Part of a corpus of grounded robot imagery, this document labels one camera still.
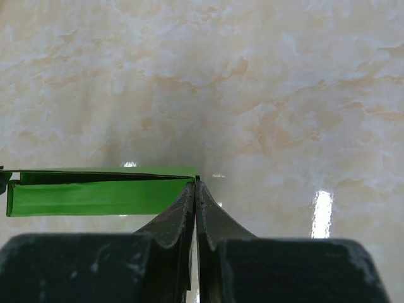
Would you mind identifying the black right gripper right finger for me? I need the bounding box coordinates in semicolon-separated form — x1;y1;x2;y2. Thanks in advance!
195;181;389;302

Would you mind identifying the green paper box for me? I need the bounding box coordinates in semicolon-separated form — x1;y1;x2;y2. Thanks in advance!
4;167;197;217

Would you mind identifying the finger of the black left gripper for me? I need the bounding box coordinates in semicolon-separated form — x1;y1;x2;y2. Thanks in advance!
0;165;7;194

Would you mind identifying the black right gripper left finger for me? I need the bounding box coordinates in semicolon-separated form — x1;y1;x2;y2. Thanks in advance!
1;182;196;302

